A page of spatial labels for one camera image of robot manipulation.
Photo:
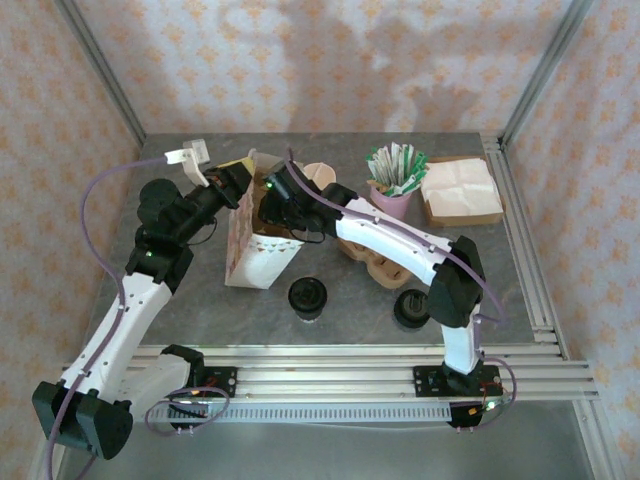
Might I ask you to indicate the animal print paper bag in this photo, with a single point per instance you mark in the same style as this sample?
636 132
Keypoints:
260 260

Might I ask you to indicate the black plastic cup lid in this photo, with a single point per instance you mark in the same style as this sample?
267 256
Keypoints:
307 295

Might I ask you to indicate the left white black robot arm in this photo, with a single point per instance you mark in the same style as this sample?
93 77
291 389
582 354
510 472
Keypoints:
130 320

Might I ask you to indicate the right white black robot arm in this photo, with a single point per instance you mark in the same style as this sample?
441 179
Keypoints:
390 235

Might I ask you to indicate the stack of paper cups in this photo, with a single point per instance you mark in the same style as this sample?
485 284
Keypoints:
321 175

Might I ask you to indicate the green white sugar stick packet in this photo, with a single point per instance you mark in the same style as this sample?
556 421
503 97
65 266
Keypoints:
404 160
411 184
419 164
391 162
376 165

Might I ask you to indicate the pink holder cup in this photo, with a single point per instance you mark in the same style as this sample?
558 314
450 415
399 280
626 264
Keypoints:
392 207

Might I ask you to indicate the brown pulp cup carrier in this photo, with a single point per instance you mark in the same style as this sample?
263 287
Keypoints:
392 272

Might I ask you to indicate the brown cardboard napkin tray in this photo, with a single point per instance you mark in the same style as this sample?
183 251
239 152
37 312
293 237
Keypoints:
465 219

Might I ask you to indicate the aluminium frame post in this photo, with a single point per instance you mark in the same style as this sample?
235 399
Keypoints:
102 70
545 65

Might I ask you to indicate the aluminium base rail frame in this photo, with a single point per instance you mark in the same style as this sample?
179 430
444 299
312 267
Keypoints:
320 372

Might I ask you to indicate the aluminium side rail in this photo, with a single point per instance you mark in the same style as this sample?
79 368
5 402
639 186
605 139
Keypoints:
525 225

